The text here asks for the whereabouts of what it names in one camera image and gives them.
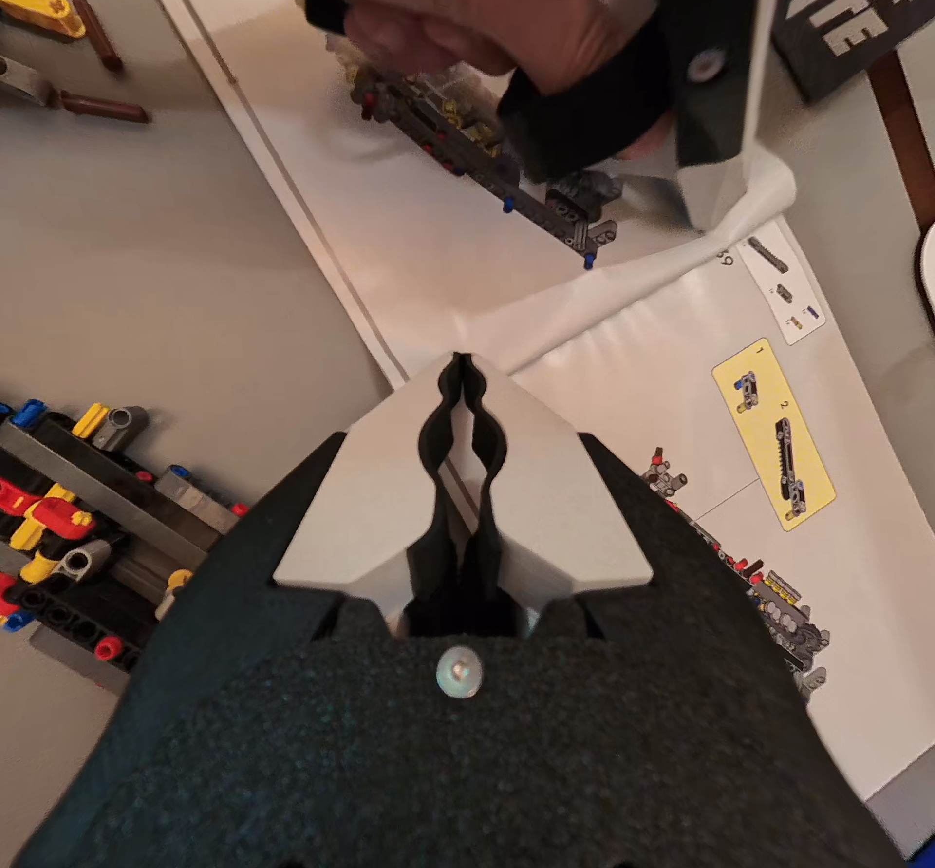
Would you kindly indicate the lego instruction booklet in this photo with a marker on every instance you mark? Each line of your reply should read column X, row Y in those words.
column 657, row 334

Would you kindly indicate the yellow lego connector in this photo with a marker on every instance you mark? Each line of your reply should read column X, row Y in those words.
column 36, row 9

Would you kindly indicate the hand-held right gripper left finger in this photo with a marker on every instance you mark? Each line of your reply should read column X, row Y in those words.
column 350, row 517

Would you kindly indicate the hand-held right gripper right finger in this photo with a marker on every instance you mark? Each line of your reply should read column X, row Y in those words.
column 570, row 517

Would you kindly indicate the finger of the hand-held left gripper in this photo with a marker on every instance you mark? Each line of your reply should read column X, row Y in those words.
column 719, row 188

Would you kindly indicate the black lego set box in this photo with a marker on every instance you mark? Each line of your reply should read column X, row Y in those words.
column 840, row 6

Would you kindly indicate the multicoloured lego chassis assembly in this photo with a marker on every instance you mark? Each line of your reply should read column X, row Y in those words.
column 87, row 517

